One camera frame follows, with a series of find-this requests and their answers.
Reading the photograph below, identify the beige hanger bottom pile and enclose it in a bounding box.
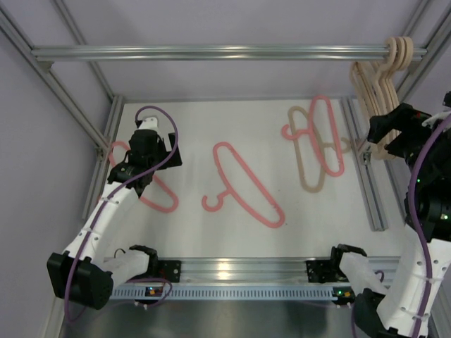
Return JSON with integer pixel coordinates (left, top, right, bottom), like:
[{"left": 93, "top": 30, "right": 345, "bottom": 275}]
[{"left": 366, "top": 36, "right": 409, "bottom": 159}]

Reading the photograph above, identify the beige hanger pile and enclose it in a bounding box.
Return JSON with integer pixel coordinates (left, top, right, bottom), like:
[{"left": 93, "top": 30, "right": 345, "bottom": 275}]
[
  {"left": 371, "top": 36, "right": 414, "bottom": 115},
  {"left": 288, "top": 105, "right": 352, "bottom": 194},
  {"left": 366, "top": 36, "right": 409, "bottom": 159}
]

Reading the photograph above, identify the beige hanger with right hook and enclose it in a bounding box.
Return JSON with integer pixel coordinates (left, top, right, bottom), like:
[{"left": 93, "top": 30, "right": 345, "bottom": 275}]
[{"left": 355, "top": 36, "right": 402, "bottom": 156}]

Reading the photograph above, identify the pink hanger pile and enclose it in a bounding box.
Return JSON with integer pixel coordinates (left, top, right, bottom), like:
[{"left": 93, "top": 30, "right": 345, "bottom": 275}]
[
  {"left": 201, "top": 142, "right": 285, "bottom": 229},
  {"left": 280, "top": 95, "right": 345, "bottom": 177}
]

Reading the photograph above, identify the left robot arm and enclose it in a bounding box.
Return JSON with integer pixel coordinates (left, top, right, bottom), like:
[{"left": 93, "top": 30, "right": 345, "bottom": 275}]
[{"left": 47, "top": 129, "right": 182, "bottom": 313}]

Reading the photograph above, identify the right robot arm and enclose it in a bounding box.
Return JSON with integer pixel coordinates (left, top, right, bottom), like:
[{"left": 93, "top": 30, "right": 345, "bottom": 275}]
[{"left": 330, "top": 103, "right": 450, "bottom": 337}]

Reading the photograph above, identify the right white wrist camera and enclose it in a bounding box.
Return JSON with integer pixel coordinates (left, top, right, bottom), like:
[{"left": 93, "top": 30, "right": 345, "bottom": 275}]
[{"left": 421, "top": 111, "right": 451, "bottom": 130}]

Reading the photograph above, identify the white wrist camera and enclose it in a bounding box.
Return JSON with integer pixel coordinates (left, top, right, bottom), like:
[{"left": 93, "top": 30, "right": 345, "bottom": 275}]
[
  {"left": 137, "top": 116, "right": 159, "bottom": 132},
  {"left": 421, "top": 111, "right": 451, "bottom": 130}
]

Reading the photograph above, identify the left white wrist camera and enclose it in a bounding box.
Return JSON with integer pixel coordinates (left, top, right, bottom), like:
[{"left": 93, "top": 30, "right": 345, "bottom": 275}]
[{"left": 137, "top": 116, "right": 159, "bottom": 132}]

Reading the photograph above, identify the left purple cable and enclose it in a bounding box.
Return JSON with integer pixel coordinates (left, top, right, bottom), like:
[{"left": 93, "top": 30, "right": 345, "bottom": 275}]
[{"left": 64, "top": 105, "right": 179, "bottom": 324}]

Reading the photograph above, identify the aluminium frame structure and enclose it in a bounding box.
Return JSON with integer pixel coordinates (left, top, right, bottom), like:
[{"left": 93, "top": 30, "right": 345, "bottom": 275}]
[{"left": 0, "top": 0, "right": 451, "bottom": 233}]

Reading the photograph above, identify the aluminium hanging rail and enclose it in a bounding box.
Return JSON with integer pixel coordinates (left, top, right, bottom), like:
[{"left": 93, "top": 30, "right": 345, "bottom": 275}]
[{"left": 30, "top": 43, "right": 428, "bottom": 63}]

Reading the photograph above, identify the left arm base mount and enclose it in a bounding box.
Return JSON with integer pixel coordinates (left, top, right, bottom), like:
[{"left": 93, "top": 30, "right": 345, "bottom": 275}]
[{"left": 150, "top": 260, "right": 182, "bottom": 283}]

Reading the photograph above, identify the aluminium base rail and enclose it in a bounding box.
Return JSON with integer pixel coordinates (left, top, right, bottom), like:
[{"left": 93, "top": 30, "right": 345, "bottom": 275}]
[{"left": 105, "top": 256, "right": 402, "bottom": 284}]

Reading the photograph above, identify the perforated cable duct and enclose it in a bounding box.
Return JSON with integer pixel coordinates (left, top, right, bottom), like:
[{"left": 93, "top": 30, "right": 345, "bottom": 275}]
[{"left": 110, "top": 284, "right": 342, "bottom": 301}]

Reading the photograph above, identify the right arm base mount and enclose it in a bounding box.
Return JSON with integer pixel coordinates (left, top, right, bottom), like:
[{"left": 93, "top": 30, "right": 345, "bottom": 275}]
[{"left": 306, "top": 259, "right": 348, "bottom": 284}]

